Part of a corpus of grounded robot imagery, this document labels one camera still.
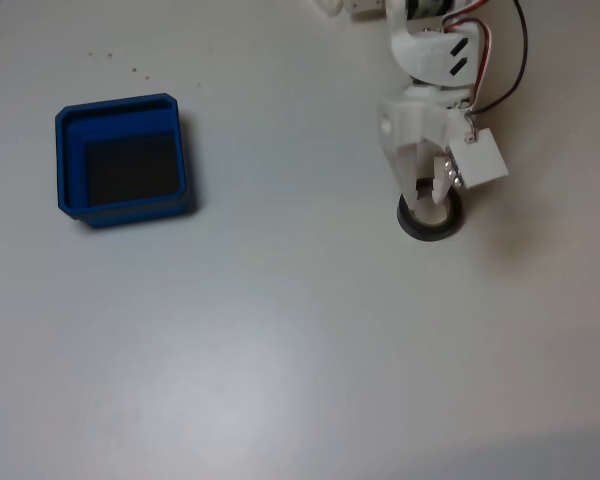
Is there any black tape roll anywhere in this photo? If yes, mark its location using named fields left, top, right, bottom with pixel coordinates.
left=396, top=189, right=464, bottom=244

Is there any blue plastic box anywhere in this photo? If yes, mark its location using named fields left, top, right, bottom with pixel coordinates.
left=54, top=92, right=189, bottom=230

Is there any white camera box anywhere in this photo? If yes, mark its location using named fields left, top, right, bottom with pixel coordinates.
left=444, top=127, right=511, bottom=192

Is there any red and white cable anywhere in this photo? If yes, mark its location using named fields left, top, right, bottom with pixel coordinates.
left=441, top=17, right=495, bottom=110

